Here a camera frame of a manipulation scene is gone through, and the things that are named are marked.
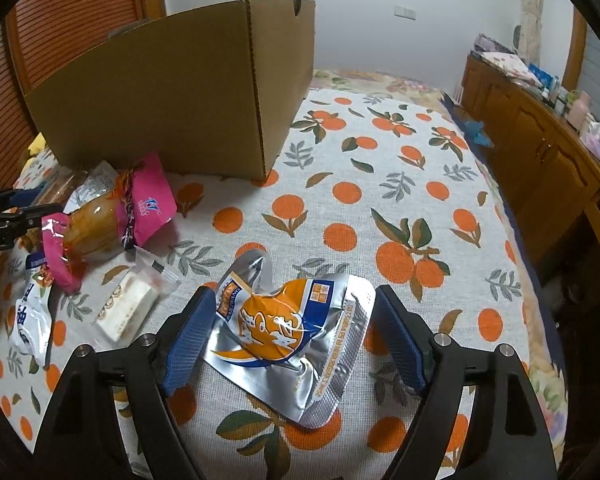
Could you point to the floral bed sheet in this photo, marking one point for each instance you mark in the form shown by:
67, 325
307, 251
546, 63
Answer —
410, 82

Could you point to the wooden desk with clutter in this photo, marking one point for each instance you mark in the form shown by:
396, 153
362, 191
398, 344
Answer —
530, 150

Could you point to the pale patterned curtain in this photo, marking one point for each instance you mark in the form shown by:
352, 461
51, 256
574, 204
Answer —
530, 15

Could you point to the silver clear snack packet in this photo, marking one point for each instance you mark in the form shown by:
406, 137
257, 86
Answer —
92, 182

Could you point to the wooden window frame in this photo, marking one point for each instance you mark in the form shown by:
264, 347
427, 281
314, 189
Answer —
575, 50

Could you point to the orange print blanket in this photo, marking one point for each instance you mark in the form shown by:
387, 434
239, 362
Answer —
380, 185

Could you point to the pink bottle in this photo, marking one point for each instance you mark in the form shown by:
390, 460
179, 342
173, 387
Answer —
578, 110

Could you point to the pink snack packet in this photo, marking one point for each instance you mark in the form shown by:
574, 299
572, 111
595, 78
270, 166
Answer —
150, 200

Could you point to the blue cloth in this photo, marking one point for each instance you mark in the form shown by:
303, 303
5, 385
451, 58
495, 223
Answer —
475, 130

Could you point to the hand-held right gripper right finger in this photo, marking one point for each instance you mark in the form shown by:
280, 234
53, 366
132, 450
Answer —
402, 345

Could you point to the silver orange snack pouch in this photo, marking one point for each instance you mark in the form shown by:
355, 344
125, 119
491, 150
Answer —
280, 330

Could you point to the white wall switch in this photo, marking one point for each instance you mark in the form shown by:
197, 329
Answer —
405, 11

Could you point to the wooden louvered wardrobe door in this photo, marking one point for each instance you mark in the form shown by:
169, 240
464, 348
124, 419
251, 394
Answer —
55, 20

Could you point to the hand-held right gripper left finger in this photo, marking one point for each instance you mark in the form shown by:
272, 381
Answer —
190, 345

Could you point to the pale tissue pack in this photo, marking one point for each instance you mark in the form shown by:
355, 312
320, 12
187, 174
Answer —
594, 140

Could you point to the folded floral cloth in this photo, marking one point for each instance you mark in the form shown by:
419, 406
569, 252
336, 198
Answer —
505, 62

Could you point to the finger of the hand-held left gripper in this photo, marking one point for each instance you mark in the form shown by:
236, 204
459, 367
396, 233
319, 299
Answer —
27, 196
25, 217

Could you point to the brown cardboard box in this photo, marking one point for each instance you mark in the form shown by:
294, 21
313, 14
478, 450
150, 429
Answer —
155, 95

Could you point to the white blue snack packet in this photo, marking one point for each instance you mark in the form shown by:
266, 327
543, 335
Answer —
27, 320

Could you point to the clear plastic snack packet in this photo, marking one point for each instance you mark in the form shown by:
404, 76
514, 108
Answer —
65, 187

